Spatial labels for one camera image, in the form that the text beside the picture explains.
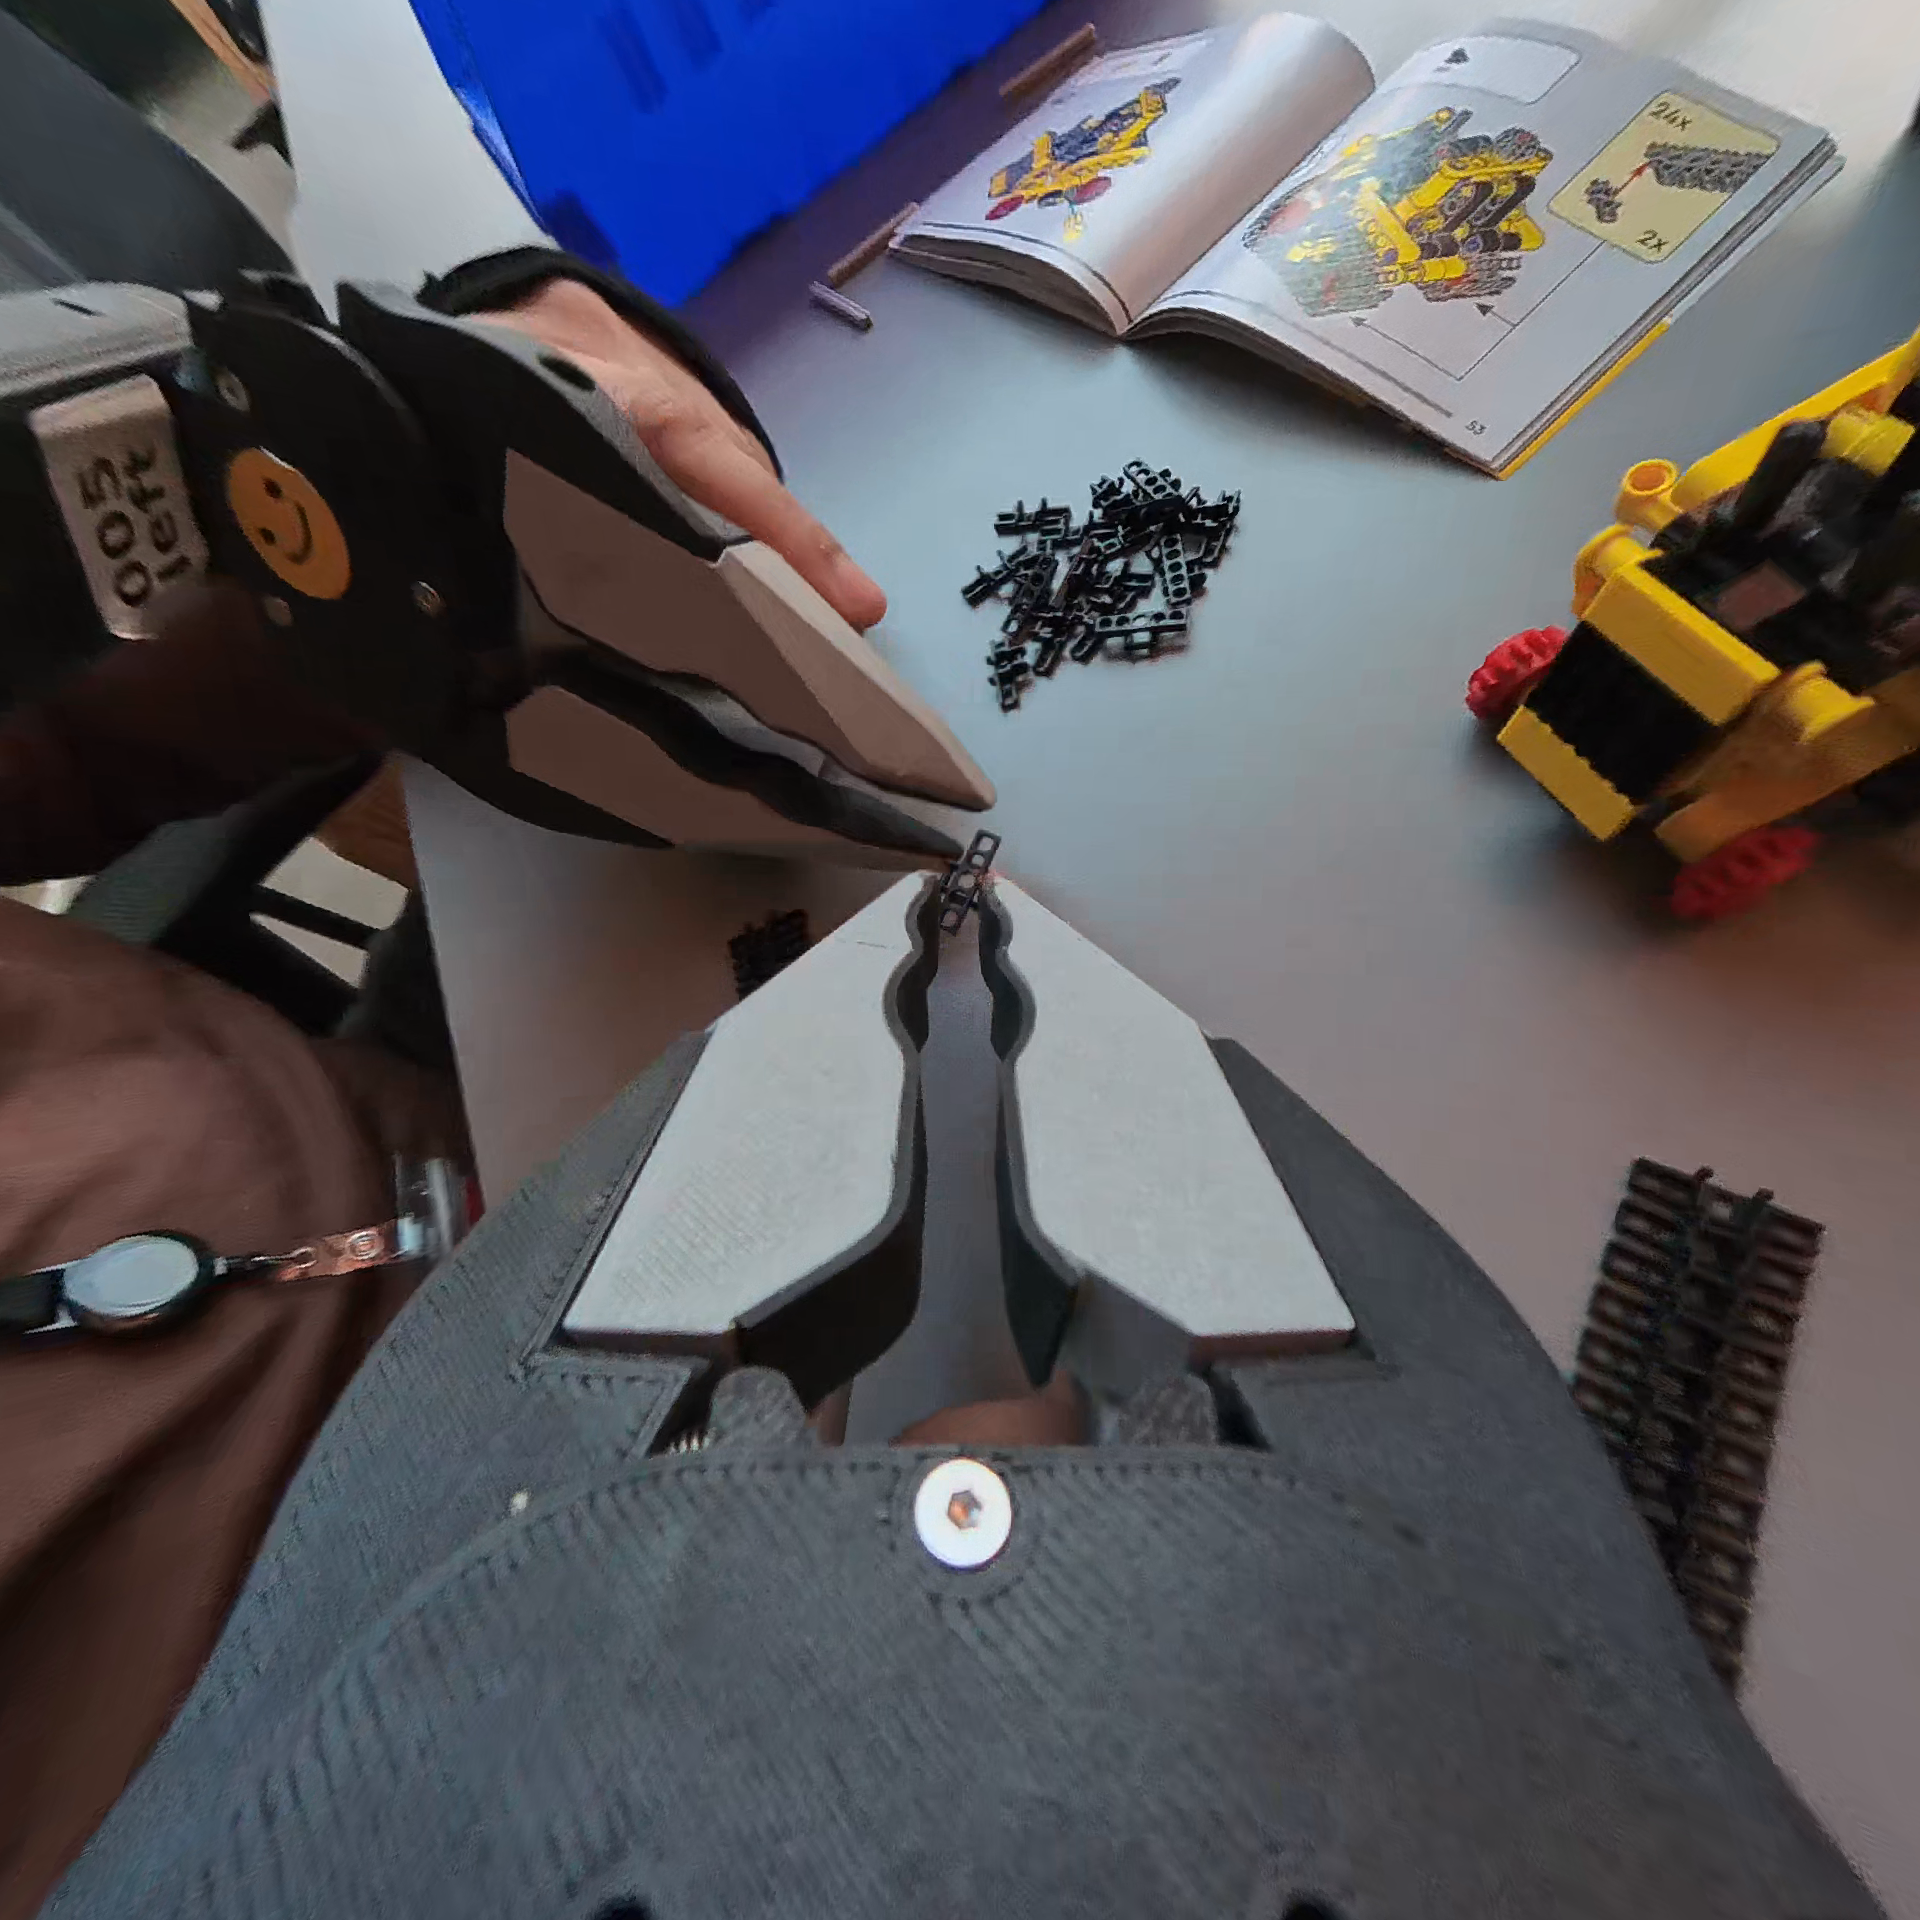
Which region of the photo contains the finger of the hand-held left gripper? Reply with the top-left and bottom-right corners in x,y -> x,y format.
498,445 -> 998,816
498,681 -> 973,875

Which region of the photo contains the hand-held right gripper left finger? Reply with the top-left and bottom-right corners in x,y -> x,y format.
561,872 -> 941,1416

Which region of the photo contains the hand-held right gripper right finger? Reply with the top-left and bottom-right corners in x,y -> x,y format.
977,875 -> 1359,1390

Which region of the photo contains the small black lego track link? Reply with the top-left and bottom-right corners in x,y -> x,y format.
936,827 -> 1006,936

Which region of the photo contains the person's left forearm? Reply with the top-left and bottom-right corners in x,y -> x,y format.
420,246 -> 639,324

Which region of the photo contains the short black lego track segment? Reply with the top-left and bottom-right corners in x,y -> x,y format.
725,910 -> 822,1001

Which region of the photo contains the pile of black lego links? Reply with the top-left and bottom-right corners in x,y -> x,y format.
962,457 -> 1244,714

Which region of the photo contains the long black lego track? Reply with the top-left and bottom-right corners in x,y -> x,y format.
1568,1153 -> 1827,1691

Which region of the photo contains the open lego instruction booklet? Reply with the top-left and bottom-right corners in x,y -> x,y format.
889,12 -> 1846,479

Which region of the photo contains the yellow black lego vehicle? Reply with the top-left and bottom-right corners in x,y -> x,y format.
1464,325 -> 1920,921

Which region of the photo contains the person's left hand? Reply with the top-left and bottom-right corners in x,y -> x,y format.
450,278 -> 889,631

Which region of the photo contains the dark chair back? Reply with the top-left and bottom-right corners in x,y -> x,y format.
0,12 -> 294,301

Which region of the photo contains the metal badge clip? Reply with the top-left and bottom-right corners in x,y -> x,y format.
210,1152 -> 486,1291

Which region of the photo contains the black office chair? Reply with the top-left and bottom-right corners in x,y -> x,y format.
59,756 -> 459,1060

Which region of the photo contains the blue plastic bin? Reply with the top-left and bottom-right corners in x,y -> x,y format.
403,0 -> 1052,305

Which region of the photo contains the person's brown clothed body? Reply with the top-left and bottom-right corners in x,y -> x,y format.
0,599 -> 486,1910

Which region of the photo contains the black retractable badge reel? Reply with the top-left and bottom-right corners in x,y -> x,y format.
59,1229 -> 215,1336

